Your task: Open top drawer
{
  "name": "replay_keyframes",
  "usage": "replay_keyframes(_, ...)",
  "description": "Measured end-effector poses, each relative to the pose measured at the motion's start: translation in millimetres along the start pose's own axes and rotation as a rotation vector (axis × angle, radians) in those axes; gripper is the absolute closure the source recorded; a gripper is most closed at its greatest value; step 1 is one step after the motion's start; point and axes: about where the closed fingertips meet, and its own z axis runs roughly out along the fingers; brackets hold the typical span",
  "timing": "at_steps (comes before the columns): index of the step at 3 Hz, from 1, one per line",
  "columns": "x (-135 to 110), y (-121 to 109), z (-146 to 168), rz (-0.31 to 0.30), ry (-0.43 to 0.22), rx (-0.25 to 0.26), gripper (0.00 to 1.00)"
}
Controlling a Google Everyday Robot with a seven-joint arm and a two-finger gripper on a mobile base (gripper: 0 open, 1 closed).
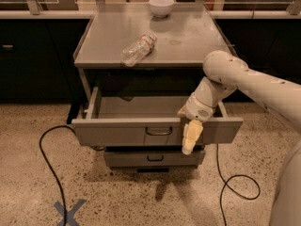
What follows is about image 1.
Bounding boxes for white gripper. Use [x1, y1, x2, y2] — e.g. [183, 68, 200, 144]
[177, 92, 218, 155]

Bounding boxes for grey top drawer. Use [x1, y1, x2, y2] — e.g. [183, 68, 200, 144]
[71, 87, 245, 147]

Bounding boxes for grey drawer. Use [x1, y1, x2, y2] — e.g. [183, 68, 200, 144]
[71, 87, 245, 147]
[103, 151, 205, 168]

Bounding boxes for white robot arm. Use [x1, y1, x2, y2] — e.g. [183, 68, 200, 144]
[179, 51, 301, 226]

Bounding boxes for grey bottom drawer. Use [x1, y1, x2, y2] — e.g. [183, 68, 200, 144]
[103, 151, 205, 168]

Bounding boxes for grey metal drawer cabinet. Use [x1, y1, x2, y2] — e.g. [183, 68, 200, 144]
[72, 1, 239, 173]

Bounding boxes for dark counter with white top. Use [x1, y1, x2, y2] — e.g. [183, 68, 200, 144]
[0, 19, 301, 104]

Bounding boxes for clear plastic water bottle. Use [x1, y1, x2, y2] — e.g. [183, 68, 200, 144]
[120, 34, 157, 67]

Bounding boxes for white ceramic bowl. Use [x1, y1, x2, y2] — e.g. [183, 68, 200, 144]
[149, 0, 174, 17]

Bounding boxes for blue tape cross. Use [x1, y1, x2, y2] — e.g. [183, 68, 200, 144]
[54, 199, 86, 226]

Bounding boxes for black cable left floor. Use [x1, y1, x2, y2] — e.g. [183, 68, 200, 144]
[39, 124, 104, 226]

